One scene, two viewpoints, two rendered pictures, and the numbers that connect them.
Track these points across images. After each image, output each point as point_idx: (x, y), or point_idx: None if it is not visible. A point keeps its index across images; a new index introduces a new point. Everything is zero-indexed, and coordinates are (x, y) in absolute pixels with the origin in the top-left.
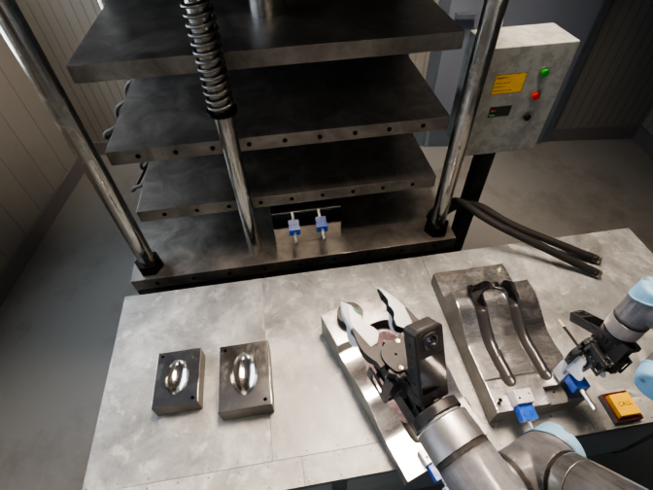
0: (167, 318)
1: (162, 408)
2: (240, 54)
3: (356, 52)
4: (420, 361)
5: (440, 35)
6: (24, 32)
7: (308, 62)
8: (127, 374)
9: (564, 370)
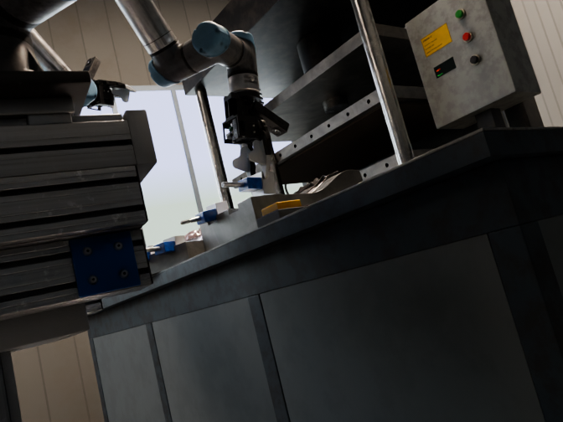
0: None
1: None
2: (274, 100)
3: (318, 70)
4: (84, 68)
5: (358, 33)
6: (205, 115)
7: (300, 89)
8: None
9: (247, 176)
